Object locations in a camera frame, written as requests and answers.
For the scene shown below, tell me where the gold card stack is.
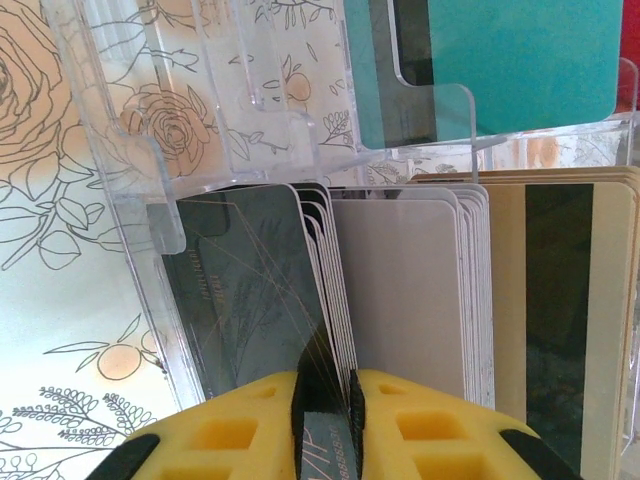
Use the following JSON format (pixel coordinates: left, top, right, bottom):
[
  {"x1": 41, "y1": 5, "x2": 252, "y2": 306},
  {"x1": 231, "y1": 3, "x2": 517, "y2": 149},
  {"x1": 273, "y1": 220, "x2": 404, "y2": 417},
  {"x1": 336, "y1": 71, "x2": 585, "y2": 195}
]
[{"x1": 408, "y1": 166, "x2": 640, "y2": 480}]

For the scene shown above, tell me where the dark patterned VIP card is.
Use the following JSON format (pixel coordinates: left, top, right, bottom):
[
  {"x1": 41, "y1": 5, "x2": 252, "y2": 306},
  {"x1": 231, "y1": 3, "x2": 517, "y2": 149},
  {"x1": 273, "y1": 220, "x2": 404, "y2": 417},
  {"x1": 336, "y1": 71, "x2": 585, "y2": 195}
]
[{"x1": 173, "y1": 181, "x2": 359, "y2": 480}]

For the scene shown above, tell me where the teal card stack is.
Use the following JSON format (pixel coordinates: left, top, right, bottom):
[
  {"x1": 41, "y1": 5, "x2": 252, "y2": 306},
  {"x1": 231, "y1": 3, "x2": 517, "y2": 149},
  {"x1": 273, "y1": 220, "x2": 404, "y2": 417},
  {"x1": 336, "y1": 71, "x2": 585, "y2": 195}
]
[{"x1": 346, "y1": 0, "x2": 625, "y2": 151}]

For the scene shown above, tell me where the clear acrylic card organizer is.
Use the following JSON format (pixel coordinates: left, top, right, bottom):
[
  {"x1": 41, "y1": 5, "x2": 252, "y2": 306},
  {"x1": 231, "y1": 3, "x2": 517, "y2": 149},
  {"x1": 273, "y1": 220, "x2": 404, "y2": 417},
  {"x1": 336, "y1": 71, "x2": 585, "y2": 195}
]
[{"x1": 42, "y1": 0, "x2": 640, "y2": 480}]

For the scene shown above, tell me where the dark patterned card stack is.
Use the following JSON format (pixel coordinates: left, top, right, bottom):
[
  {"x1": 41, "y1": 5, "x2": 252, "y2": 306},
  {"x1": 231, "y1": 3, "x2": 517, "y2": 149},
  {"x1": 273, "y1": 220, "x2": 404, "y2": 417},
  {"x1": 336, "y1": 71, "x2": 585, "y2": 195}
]
[{"x1": 292, "y1": 181, "x2": 362, "y2": 375}]

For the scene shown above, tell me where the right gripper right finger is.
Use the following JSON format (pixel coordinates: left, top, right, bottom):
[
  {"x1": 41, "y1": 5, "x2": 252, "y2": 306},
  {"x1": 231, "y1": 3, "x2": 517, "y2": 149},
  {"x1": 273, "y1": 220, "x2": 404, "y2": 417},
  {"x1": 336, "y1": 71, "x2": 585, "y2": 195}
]
[{"x1": 348, "y1": 367, "x2": 577, "y2": 480}]

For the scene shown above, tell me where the floral patterned table mat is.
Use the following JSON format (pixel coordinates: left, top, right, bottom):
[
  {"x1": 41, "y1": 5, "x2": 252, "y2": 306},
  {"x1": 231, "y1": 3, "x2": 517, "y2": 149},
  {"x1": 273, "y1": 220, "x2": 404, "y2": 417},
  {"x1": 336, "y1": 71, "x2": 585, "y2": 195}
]
[{"x1": 0, "y1": 0, "x2": 640, "y2": 480}]

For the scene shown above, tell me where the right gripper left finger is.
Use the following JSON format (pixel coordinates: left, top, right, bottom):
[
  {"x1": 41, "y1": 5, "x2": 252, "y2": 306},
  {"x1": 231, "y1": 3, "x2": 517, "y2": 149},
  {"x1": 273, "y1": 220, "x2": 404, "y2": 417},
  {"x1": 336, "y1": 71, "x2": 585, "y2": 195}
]
[{"x1": 87, "y1": 369, "x2": 310, "y2": 480}]

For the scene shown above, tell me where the light grey card stack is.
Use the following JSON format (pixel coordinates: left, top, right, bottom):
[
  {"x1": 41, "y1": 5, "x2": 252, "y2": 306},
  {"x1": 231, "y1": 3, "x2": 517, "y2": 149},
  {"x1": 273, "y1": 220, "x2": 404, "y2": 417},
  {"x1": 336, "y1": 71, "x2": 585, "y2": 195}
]
[{"x1": 329, "y1": 185, "x2": 495, "y2": 417}]

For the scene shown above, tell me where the red card stack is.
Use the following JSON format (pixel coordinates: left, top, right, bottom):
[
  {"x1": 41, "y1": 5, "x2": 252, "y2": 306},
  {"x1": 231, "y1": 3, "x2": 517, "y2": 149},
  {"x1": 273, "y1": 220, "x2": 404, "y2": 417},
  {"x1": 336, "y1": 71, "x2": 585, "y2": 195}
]
[{"x1": 616, "y1": 0, "x2": 640, "y2": 115}]

